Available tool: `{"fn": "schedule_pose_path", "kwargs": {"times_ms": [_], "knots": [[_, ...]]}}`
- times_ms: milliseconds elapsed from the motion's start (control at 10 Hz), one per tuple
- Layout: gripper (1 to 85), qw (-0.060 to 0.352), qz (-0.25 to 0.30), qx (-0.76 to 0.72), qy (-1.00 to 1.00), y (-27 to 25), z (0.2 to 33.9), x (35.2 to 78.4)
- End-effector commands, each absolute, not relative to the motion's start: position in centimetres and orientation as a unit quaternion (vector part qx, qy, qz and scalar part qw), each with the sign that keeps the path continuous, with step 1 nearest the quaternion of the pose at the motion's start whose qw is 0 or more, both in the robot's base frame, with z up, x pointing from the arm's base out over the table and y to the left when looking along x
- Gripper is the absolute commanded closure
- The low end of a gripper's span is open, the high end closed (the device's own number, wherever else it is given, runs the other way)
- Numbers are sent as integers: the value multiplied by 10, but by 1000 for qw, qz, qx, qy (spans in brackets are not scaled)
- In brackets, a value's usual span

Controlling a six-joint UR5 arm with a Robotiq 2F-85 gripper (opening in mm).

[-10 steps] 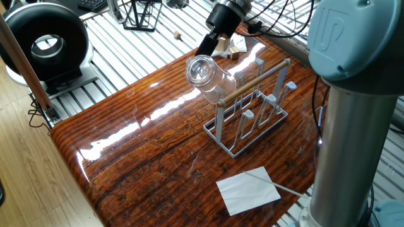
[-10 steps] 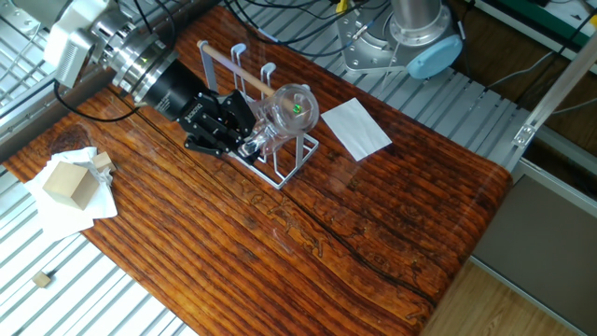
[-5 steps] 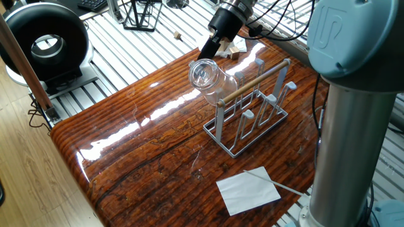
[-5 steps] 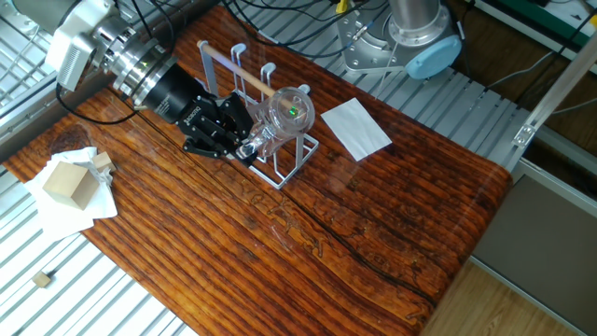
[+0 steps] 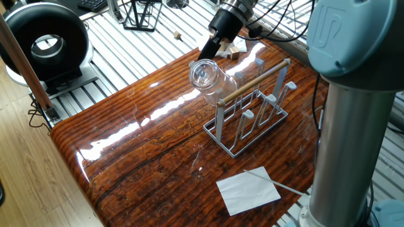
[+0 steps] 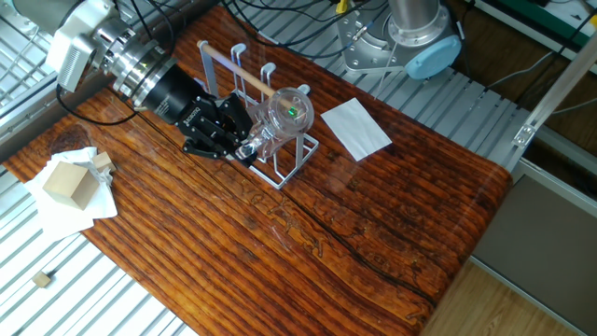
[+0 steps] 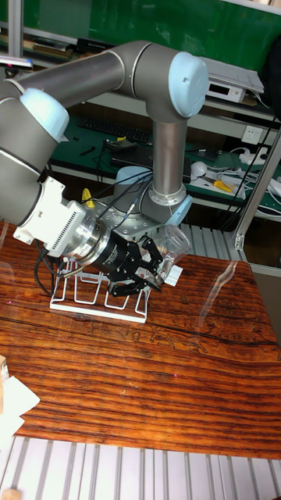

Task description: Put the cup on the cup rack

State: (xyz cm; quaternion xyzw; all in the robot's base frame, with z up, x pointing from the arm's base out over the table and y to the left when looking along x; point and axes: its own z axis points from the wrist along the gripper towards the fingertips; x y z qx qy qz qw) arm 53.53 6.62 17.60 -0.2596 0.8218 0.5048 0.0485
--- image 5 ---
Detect white mug drying rack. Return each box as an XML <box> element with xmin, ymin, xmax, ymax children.
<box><xmin>203</xmin><ymin>57</ymin><xmax>298</xmax><ymax>159</ymax></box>

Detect black keyboard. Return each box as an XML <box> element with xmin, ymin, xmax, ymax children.
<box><xmin>76</xmin><ymin>0</ymin><xmax>109</xmax><ymax>13</ymax></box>

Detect black cable with grey sleeve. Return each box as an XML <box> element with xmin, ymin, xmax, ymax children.
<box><xmin>311</xmin><ymin>73</ymin><xmax>326</xmax><ymax>168</ymax></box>

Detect aluminium table frame rail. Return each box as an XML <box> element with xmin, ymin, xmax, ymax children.
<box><xmin>244</xmin><ymin>12</ymin><xmax>312</xmax><ymax>66</ymax></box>

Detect aluminium frame post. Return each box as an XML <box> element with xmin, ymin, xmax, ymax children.
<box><xmin>106</xmin><ymin>0</ymin><xmax>126</xmax><ymax>25</ymax></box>

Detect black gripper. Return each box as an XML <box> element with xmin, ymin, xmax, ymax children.
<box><xmin>196</xmin><ymin>8</ymin><xmax>244</xmax><ymax>62</ymax></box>

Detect black cable with angled plug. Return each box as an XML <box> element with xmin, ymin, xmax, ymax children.
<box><xmin>235</xmin><ymin>0</ymin><xmax>316</xmax><ymax>44</ymax></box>

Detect small wooden cube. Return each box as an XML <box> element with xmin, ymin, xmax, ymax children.
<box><xmin>229</xmin><ymin>45</ymin><xmax>241</xmax><ymax>61</ymax></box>

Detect white paper sheet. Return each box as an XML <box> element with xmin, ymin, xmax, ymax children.
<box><xmin>215</xmin><ymin>166</ymin><xmax>282</xmax><ymax>217</ymax></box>

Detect thin black floor cable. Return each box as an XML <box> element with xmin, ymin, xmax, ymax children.
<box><xmin>27</xmin><ymin>94</ymin><xmax>53</xmax><ymax>135</ymax></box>

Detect brown frame post with bracket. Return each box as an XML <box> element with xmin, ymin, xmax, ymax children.
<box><xmin>0</xmin><ymin>14</ymin><xmax>62</xmax><ymax>125</ymax></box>

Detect white cable tie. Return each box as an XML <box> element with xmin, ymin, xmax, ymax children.
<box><xmin>242</xmin><ymin>169</ymin><xmax>306</xmax><ymax>197</ymax></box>

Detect large wooden cube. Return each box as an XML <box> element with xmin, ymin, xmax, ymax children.
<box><xmin>210</xmin><ymin>33</ymin><xmax>231</xmax><ymax>53</ymax></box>

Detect black wire stand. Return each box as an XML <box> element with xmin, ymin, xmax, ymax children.
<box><xmin>121</xmin><ymin>0</ymin><xmax>163</xmax><ymax>33</ymax></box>

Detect crumpled white napkin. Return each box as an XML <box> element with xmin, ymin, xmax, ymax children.
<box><xmin>196</xmin><ymin>33</ymin><xmax>248</xmax><ymax>59</ymax></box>

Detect black ring-shaped device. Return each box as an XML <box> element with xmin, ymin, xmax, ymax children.
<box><xmin>0</xmin><ymin>2</ymin><xmax>99</xmax><ymax>96</ymax></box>

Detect clear glass cup with handle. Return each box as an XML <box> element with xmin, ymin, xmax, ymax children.
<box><xmin>188</xmin><ymin>58</ymin><xmax>239</xmax><ymax>107</ymax></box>

